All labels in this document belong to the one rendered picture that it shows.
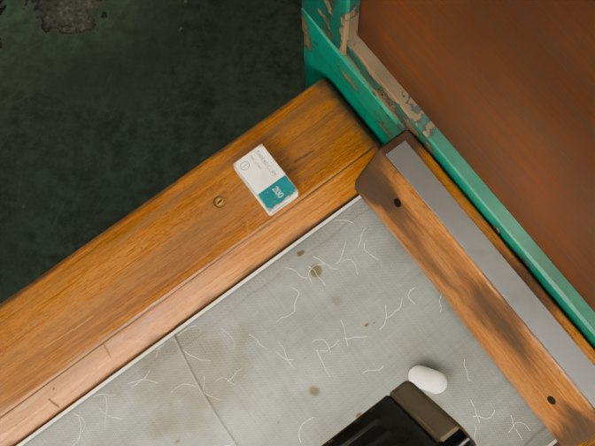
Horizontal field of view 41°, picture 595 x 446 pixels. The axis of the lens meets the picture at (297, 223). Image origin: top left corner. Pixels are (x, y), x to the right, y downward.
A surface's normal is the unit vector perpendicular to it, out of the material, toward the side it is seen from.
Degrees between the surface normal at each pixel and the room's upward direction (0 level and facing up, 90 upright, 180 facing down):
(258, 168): 0
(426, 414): 58
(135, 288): 0
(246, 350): 0
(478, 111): 90
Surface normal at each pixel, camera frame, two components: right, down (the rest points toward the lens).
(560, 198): -0.80, 0.58
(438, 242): -0.75, 0.44
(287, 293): -0.04, -0.25
